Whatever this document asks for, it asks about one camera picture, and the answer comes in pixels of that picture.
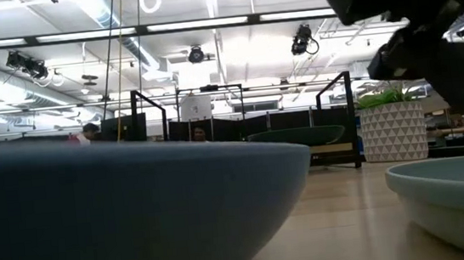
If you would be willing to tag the light teal plate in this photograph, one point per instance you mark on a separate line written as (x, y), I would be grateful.
(460, 193)

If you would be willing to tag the dark teal plate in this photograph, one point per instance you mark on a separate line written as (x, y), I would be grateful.
(297, 137)

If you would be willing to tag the bright blue plate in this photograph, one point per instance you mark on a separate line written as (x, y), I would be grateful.
(116, 213)

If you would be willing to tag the green succulent plant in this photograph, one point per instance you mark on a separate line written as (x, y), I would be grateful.
(382, 98)

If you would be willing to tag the white triangle-patterned plant pot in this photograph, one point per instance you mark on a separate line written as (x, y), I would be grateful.
(394, 131)

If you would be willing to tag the black ceiling spotlight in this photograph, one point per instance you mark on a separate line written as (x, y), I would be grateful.
(29, 66)
(301, 40)
(196, 55)

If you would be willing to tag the black room partition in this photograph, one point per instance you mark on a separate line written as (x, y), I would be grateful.
(282, 121)

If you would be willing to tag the person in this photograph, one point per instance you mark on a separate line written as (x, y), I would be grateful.
(199, 134)
(87, 134)

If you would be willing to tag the black overhead beam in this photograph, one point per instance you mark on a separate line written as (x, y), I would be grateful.
(141, 30)

